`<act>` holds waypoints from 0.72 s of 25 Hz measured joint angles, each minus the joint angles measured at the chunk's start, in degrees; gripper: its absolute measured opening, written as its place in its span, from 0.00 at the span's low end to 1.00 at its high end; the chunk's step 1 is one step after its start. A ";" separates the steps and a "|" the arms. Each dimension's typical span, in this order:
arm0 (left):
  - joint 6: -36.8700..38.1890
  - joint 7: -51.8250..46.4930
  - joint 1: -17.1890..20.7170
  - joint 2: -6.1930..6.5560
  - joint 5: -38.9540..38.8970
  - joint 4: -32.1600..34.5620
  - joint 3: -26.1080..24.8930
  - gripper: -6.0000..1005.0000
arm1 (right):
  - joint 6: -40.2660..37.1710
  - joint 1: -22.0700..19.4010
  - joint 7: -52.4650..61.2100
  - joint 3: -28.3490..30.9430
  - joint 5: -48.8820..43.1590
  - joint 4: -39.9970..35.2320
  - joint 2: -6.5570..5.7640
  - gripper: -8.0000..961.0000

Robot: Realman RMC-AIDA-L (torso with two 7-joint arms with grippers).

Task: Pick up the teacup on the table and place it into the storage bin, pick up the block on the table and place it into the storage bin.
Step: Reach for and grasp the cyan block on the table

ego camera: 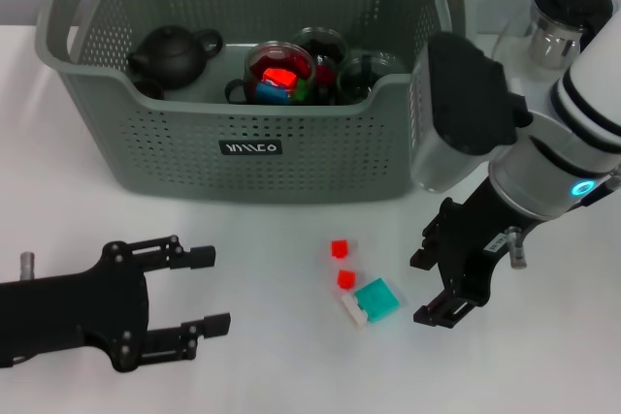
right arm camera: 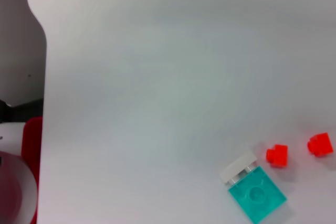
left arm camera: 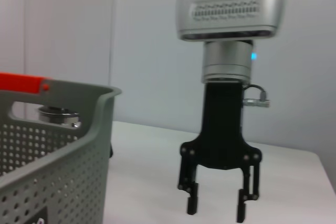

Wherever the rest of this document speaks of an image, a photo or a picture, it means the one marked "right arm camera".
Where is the white toy brick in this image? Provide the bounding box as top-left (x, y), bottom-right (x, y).
top-left (219, 150), bottom-right (257, 185)

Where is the small red toy brick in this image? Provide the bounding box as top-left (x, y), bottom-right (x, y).
top-left (307, 132), bottom-right (334, 157)
top-left (265, 144), bottom-right (289, 168)

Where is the teal square toy brick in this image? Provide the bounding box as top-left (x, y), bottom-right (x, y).
top-left (227, 165), bottom-right (287, 224)

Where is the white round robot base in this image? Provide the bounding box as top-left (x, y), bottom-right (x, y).
top-left (0, 150), bottom-right (38, 224)

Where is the red plastic panel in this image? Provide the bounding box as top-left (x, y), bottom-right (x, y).
top-left (21, 116), bottom-right (43, 224)

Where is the black rounded object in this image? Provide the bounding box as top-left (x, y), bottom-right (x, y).
top-left (0, 100), bottom-right (13, 124)

